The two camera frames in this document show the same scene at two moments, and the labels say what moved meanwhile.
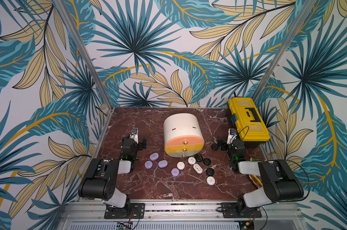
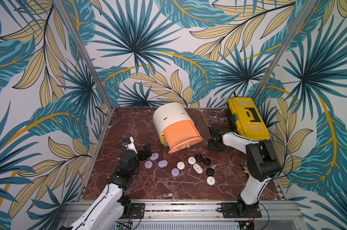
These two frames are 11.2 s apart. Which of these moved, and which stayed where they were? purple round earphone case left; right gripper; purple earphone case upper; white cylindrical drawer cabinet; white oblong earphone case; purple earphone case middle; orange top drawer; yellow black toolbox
Moved: right gripper; white cylindrical drawer cabinet; orange top drawer
Stayed: yellow black toolbox; white oblong earphone case; purple earphone case middle; purple earphone case upper; purple round earphone case left
